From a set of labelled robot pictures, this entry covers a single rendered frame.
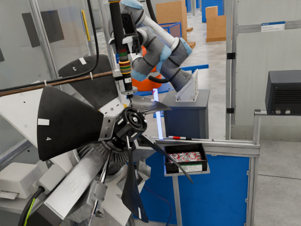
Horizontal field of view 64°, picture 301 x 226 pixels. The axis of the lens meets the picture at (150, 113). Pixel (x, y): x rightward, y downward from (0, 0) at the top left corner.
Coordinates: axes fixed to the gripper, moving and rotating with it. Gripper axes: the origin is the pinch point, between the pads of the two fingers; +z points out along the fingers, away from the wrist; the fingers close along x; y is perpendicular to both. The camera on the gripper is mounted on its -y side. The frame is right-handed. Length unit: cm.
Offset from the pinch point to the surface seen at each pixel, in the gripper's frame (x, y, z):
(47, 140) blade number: 10.7, 22.0, 34.9
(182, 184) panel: -11, 99, -39
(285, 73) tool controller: -64, 26, -39
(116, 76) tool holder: 2.2, 12.9, 0.8
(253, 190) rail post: -54, 96, -38
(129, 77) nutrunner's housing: -1.8, 14.6, -1.8
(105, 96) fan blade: 8.3, 20.9, 2.2
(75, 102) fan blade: 7.3, 15.1, 22.3
